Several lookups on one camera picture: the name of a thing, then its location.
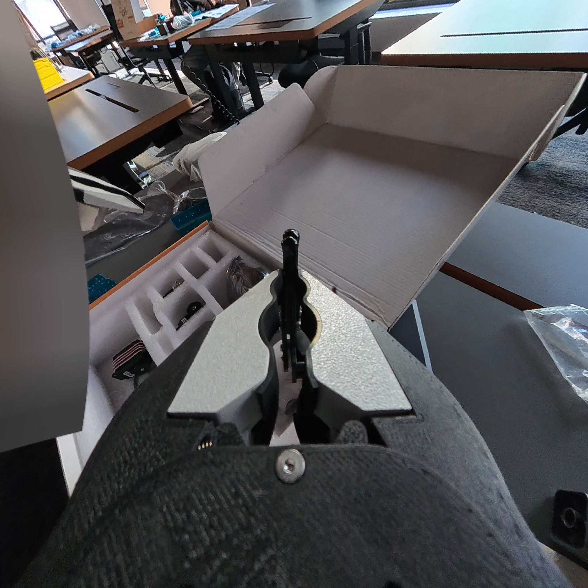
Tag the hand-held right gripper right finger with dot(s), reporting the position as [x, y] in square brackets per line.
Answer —
[358, 363]

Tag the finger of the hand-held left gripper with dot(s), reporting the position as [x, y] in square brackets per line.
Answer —
[101, 193]

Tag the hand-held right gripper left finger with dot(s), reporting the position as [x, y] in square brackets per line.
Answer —
[225, 363]

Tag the white foam insert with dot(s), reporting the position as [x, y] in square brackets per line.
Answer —
[142, 312]

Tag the white cardboard box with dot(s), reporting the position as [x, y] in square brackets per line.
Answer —
[367, 183]

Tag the black office desk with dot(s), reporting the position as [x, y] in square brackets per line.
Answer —
[285, 18]
[183, 32]
[482, 41]
[528, 248]
[115, 119]

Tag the large clear bag dark contents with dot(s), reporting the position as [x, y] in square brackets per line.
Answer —
[119, 234]

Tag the black servo motor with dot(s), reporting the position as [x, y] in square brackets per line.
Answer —
[190, 314]

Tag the silver foil bag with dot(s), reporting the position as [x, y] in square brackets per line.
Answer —
[243, 285]

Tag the small silver-topped motor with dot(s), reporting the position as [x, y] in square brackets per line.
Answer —
[172, 290]

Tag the bubble wrap bundle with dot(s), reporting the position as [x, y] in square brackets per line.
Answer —
[197, 154]

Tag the yellow plastic bin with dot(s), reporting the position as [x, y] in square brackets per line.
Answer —
[48, 73]

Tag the black office chair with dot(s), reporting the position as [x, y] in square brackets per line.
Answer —
[138, 64]

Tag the brown cardboard box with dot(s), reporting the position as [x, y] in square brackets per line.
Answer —
[133, 18]

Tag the clear plastic parts bag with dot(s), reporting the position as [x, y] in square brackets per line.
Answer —
[565, 340]

